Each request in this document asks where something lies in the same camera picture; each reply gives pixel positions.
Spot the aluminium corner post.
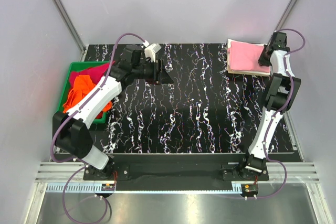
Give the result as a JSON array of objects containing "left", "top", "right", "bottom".
[
  {"left": 52, "top": 0, "right": 86, "bottom": 55},
  {"left": 265, "top": 0, "right": 315, "bottom": 51}
]

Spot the right aluminium corner post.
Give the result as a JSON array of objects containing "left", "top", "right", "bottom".
[{"left": 265, "top": 0, "right": 315, "bottom": 51}]

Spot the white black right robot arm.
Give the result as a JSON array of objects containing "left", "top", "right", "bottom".
[{"left": 238, "top": 29, "right": 306, "bottom": 180}]

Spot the green plastic bin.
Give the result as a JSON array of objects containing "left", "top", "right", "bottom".
[{"left": 57, "top": 61, "right": 119, "bottom": 124}]

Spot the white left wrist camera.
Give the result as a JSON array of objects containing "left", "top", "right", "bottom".
[{"left": 142, "top": 41, "right": 161, "bottom": 62}]

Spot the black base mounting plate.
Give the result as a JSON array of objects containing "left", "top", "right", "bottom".
[{"left": 83, "top": 154, "right": 268, "bottom": 193}]

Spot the wooden board under cloth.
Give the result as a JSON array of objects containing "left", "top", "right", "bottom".
[{"left": 227, "top": 70, "right": 270, "bottom": 77}]

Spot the left aluminium corner post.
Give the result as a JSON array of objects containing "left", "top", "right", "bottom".
[{"left": 52, "top": 0, "right": 86, "bottom": 55}]

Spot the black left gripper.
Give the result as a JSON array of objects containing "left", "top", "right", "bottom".
[{"left": 132, "top": 59, "right": 174, "bottom": 86}]

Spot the magenta t shirt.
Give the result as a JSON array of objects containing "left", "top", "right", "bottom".
[{"left": 69, "top": 61, "right": 110, "bottom": 86}]

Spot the aluminium front frame rail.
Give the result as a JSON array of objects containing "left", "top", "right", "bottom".
[{"left": 35, "top": 162, "right": 319, "bottom": 194}]

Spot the white folded cloth stack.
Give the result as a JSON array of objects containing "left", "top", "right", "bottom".
[{"left": 226, "top": 38, "right": 271, "bottom": 76}]

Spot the pink t shirt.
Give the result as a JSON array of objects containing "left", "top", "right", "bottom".
[{"left": 229, "top": 40, "right": 271, "bottom": 72}]

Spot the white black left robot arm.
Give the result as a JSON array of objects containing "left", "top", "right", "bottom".
[{"left": 52, "top": 42, "right": 173, "bottom": 180}]

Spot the orange t shirt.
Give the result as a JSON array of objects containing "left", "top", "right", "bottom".
[{"left": 58, "top": 75, "right": 97, "bottom": 113}]

